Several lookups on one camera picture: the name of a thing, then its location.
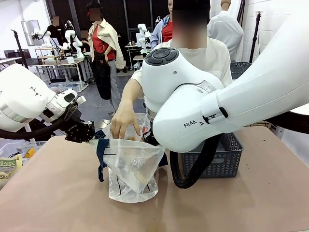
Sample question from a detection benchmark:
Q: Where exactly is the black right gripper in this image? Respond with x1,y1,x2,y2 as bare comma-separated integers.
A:
141,130,161,147

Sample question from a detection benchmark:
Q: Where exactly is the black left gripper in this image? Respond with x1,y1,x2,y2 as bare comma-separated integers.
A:
64,119,96,144

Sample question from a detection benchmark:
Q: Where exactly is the clear plastic shopping bag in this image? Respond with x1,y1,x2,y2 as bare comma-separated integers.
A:
89,112,168,203

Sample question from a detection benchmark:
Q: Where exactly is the grey plastic basket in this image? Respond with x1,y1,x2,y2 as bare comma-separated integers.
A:
180,131,245,179
230,61,253,80

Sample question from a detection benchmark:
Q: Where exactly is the person's right forearm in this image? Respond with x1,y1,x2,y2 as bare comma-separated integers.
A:
120,77,144,116

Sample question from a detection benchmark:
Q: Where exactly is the person's right hand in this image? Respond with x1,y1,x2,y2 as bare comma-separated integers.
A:
110,101,141,141

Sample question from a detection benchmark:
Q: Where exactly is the clear plastic storage bin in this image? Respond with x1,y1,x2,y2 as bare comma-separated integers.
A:
0,140,47,160

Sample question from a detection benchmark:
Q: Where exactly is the background work table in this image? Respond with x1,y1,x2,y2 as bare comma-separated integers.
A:
30,57,90,88

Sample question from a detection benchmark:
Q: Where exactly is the green printed snack package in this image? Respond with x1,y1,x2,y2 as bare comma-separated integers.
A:
0,154,24,189

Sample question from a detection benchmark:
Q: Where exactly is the mannequin with cream jacket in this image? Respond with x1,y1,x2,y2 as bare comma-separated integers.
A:
87,0,126,118

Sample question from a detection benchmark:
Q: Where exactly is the seated bystander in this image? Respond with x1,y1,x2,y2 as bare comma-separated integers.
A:
80,29,91,52

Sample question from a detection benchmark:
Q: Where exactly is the black tripod stand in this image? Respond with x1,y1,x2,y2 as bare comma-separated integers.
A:
249,11,263,64
11,29,31,70

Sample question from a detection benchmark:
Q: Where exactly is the bystander in black t-shirt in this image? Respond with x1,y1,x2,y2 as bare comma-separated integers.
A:
47,15,63,47

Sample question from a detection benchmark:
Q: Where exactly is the person in white t-shirt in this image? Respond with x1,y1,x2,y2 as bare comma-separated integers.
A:
122,0,234,117

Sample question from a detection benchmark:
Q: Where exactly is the bystander in blue shirt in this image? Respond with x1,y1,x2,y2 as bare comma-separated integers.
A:
150,0,174,51

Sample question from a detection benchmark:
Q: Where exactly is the mannequin with white shirt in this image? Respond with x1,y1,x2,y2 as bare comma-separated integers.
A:
207,0,245,63

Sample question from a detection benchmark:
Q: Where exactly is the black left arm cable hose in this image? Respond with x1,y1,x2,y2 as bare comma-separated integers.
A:
0,105,78,142

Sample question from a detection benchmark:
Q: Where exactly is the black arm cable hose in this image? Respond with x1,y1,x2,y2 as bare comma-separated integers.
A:
0,105,78,142
169,110,309,189

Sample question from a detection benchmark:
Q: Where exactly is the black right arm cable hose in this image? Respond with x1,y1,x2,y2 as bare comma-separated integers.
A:
169,110,309,189

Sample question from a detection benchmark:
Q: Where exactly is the wire shelf rack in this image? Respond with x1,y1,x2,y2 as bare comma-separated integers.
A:
34,46,61,65

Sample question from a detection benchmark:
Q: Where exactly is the grey wall board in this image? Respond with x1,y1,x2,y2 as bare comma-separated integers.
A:
21,20,42,47

